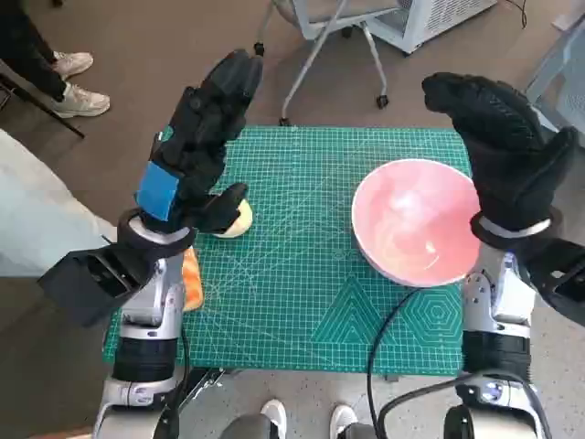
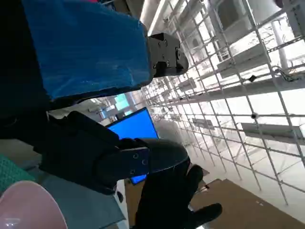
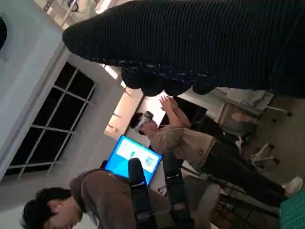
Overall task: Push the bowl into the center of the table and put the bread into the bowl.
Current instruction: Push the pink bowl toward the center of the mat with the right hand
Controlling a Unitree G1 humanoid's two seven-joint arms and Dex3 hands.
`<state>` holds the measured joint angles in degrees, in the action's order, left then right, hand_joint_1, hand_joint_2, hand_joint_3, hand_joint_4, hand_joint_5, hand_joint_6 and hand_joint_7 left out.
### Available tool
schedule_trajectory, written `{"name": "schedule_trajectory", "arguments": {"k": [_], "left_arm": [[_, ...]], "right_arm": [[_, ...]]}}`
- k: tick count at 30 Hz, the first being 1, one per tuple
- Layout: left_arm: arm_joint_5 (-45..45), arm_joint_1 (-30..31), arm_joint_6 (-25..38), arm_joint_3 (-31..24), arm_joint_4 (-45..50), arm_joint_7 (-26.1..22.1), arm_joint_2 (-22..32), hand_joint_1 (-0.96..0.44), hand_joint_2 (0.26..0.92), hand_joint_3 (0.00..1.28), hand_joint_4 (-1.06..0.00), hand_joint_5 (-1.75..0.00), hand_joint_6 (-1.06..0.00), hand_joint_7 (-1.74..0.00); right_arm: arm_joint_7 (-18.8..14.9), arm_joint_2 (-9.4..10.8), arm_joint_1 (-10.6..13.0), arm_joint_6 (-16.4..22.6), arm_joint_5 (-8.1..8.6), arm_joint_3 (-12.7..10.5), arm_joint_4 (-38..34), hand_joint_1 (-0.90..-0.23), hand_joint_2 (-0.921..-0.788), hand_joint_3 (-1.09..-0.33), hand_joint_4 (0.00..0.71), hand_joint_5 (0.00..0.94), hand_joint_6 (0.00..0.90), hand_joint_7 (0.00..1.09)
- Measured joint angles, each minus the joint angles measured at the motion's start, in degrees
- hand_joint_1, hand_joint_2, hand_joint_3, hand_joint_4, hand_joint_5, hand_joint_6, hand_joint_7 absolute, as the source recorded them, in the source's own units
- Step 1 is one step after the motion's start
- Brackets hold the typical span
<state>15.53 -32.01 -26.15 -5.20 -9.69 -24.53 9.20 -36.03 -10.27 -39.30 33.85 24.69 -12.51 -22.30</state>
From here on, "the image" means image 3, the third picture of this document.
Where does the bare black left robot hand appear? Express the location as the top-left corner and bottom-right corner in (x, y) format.
(127, 152), (195, 229)

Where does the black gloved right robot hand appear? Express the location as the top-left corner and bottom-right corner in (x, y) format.
(62, 0), (305, 99)

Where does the person in hooded top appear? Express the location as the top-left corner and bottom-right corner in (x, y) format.
(20, 168), (174, 229)

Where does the laptop with blue screen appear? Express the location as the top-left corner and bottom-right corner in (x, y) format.
(104, 135), (163, 187)

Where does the person with white shoes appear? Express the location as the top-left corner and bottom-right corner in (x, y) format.
(130, 95), (304, 208)

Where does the white VR headset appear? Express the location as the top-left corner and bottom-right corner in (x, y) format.
(137, 110), (156, 130)

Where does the white chair base with castors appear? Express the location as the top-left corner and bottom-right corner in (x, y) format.
(250, 142), (281, 169)

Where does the green cutting mat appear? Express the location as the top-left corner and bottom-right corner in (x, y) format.
(279, 189), (305, 229)

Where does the grey chair with white frame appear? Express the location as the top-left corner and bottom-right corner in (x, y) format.
(218, 89), (294, 144)

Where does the dark window with white frame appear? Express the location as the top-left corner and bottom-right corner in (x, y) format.
(4, 61), (96, 178)

